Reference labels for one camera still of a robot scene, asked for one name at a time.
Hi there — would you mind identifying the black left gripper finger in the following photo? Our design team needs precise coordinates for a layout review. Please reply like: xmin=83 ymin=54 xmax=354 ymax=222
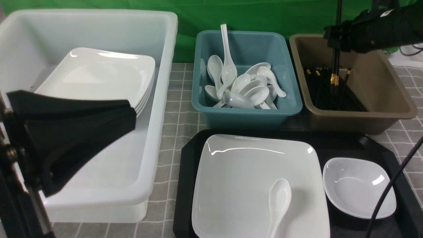
xmin=6 ymin=90 xmax=136 ymax=197

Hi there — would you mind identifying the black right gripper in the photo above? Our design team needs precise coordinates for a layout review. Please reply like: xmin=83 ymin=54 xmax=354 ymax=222
xmin=323 ymin=9 xmax=402 ymax=53

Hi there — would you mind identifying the small white square bowl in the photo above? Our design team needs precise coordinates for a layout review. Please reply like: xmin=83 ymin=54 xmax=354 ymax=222
xmin=322 ymin=158 xmax=390 ymax=219

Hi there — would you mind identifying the large white square plate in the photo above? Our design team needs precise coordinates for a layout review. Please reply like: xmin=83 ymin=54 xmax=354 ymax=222
xmin=192 ymin=134 xmax=330 ymax=238

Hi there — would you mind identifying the white ceramic soup spoon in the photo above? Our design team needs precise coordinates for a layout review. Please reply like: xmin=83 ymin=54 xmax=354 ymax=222
xmin=266 ymin=178 xmax=292 ymax=238

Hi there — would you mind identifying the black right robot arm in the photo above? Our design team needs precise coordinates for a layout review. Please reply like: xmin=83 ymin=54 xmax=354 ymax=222
xmin=323 ymin=0 xmax=423 ymax=53

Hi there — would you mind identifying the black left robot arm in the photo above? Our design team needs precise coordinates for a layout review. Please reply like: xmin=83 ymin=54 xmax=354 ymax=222
xmin=0 ymin=90 xmax=136 ymax=238

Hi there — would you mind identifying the top stacked white plate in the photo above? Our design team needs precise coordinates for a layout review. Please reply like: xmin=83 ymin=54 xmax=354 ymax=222
xmin=35 ymin=47 xmax=156 ymax=107

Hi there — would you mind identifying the stacked white plate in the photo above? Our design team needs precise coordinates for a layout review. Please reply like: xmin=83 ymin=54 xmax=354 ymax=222
xmin=135 ymin=87 xmax=154 ymax=119
xmin=132 ymin=71 xmax=156 ymax=111
xmin=35 ymin=47 xmax=156 ymax=107
xmin=134 ymin=79 xmax=155 ymax=114

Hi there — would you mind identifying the bottom stacked white plate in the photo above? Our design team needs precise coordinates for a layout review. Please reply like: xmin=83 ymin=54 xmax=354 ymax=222
xmin=135 ymin=87 xmax=154 ymax=119

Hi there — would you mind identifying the brown plastic bin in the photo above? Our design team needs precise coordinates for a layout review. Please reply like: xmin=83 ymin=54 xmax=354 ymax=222
xmin=289 ymin=34 xmax=418 ymax=134

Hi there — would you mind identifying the pile of black chopsticks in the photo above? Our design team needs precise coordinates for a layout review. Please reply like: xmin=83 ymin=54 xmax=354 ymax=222
xmin=303 ymin=66 xmax=367 ymax=112

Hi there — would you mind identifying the large white plastic tub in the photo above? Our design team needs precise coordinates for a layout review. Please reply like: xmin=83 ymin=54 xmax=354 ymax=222
xmin=0 ymin=9 xmax=178 ymax=223

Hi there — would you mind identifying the white spoon right in bin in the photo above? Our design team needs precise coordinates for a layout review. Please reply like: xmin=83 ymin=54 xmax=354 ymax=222
xmin=257 ymin=66 xmax=287 ymax=98

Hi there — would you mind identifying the teal plastic bin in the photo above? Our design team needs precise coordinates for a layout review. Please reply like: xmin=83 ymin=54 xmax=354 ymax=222
xmin=192 ymin=30 xmax=303 ymax=130

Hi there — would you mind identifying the upright white spoon in bin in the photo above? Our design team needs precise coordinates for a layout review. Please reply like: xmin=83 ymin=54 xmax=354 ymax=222
xmin=216 ymin=24 xmax=238 ymax=100

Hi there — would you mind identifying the white spoon front in bin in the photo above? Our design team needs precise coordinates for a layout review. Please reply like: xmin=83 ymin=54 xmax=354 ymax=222
xmin=221 ymin=91 xmax=255 ymax=109

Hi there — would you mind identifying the white spoon left in bin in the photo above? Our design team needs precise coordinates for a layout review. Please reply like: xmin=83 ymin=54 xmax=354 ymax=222
xmin=207 ymin=55 xmax=223 ymax=91

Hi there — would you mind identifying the black cable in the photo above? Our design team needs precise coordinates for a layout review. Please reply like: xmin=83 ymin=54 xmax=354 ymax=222
xmin=365 ymin=136 xmax=423 ymax=238

